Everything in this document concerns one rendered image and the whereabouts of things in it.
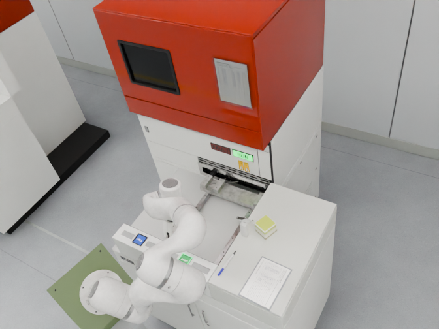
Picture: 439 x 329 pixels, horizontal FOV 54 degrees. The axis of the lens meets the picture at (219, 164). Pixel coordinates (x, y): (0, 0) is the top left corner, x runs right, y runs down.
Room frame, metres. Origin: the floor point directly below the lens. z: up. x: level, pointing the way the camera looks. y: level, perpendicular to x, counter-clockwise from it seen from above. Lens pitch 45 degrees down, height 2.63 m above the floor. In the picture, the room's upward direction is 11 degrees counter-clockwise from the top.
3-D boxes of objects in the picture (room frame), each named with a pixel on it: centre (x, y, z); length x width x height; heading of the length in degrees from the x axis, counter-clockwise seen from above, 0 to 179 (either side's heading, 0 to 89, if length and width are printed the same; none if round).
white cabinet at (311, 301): (1.29, 0.06, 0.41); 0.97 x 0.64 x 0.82; 52
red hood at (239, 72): (1.96, -0.12, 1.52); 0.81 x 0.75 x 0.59; 52
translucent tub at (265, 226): (1.17, -0.15, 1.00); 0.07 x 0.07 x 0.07; 30
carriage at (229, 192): (1.52, -0.04, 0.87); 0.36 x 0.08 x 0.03; 52
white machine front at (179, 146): (1.72, 0.07, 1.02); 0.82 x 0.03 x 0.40; 52
